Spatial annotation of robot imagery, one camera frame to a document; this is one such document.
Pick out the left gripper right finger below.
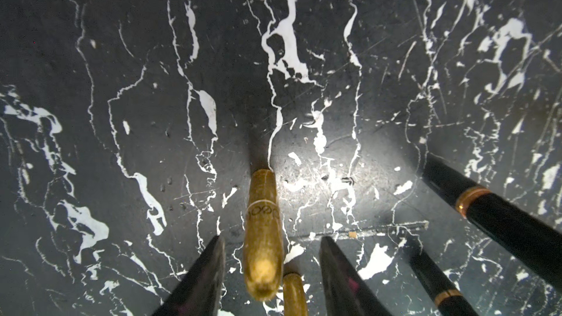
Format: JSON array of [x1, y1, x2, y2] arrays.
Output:
[[320, 236, 391, 315]]

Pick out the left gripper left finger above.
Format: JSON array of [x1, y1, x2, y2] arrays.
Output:
[[154, 235, 225, 316]]

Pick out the gold lipstick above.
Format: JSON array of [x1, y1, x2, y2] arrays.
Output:
[[242, 169, 285, 301], [409, 250, 478, 316], [421, 155, 561, 292], [282, 273, 309, 316]]

